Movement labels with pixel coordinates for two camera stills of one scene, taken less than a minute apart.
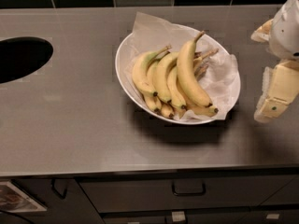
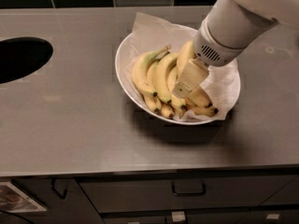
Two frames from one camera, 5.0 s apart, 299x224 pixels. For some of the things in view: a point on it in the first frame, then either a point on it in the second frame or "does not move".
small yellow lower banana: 166,111 does not move
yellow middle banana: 161,73 does not move
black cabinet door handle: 52,183 does not move
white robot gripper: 286,35 to 212,48
